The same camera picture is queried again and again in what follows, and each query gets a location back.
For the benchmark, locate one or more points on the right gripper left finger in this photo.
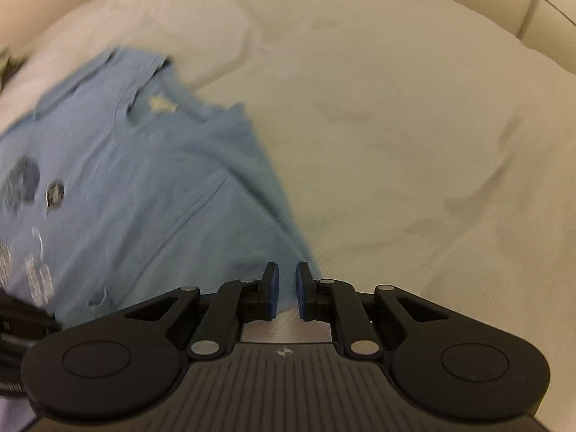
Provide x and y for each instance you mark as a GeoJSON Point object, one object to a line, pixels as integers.
{"type": "Point", "coordinates": [222, 315]}

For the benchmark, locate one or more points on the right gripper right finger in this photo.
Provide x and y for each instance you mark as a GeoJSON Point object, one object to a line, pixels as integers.
{"type": "Point", "coordinates": [339, 305]}

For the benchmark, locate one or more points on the blue t-shirt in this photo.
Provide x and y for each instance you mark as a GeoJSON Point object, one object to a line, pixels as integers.
{"type": "Point", "coordinates": [119, 185]}

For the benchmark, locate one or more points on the white bed duvet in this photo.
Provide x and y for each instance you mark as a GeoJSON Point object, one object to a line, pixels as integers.
{"type": "Point", "coordinates": [418, 142]}

